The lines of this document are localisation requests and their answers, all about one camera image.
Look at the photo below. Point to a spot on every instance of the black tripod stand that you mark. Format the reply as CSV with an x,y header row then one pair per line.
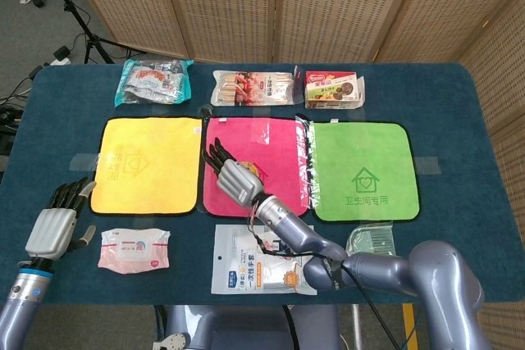
x,y
93,40

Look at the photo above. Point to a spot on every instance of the dark blue table cover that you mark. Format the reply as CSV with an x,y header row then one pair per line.
x,y
443,120

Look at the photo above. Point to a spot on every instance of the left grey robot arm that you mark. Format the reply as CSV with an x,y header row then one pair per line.
x,y
22,305

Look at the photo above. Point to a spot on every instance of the green microfiber cloth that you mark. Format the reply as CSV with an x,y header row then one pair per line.
x,y
365,153

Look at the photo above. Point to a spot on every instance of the small round tin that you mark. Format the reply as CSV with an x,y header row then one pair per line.
x,y
257,169

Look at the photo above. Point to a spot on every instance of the pink microfiber cloth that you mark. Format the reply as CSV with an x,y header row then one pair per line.
x,y
279,149

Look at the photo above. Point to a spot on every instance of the teal snack bag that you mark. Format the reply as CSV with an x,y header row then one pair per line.
x,y
153,81

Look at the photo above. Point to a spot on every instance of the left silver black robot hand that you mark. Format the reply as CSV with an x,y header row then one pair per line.
x,y
51,233

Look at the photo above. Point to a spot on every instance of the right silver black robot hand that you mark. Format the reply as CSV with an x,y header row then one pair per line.
x,y
238,180

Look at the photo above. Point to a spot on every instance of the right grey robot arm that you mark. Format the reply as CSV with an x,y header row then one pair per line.
x,y
435,276

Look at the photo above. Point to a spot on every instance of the disposable gloves packet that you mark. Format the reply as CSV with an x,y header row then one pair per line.
x,y
238,251

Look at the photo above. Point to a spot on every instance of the yellow microfiber cloth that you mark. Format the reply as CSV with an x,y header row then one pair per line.
x,y
147,161

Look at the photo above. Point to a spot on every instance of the clear tape piece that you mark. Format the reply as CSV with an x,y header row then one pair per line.
x,y
82,162
427,164

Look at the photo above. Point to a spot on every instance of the pink wet wipes pack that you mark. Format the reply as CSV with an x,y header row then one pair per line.
x,y
133,249

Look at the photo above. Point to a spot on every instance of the clear sausage pack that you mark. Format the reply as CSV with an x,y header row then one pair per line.
x,y
250,87

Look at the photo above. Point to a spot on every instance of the mint green dustpan set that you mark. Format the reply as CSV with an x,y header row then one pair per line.
x,y
371,237

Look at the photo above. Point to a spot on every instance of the red green chocolate box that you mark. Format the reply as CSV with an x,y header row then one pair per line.
x,y
332,87

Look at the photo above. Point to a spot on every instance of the perforated wooden folding screen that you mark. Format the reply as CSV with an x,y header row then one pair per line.
x,y
229,5

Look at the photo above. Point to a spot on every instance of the grey robot torso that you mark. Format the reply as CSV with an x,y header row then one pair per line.
x,y
246,327

